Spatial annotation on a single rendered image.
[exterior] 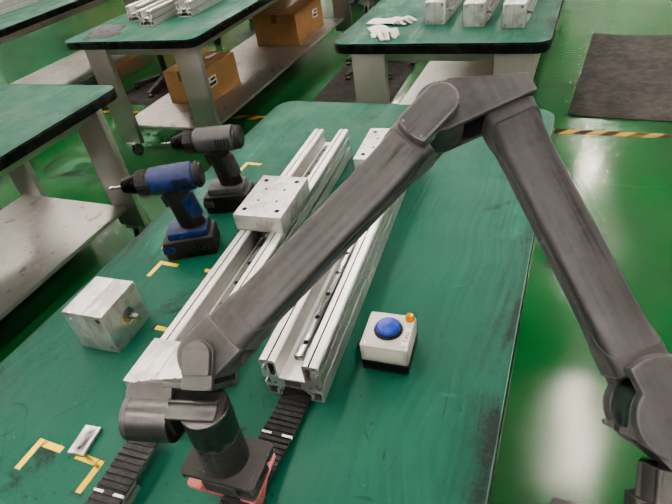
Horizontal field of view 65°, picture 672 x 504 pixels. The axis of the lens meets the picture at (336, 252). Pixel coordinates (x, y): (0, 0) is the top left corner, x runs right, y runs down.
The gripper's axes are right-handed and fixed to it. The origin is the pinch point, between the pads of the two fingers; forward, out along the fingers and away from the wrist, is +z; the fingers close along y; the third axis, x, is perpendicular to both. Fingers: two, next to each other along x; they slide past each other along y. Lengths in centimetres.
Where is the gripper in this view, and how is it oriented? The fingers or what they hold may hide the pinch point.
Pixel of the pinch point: (243, 493)
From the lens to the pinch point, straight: 79.6
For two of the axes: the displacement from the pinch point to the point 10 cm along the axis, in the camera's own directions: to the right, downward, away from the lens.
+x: -3.0, 6.2, -7.3
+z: 1.2, 7.8, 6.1
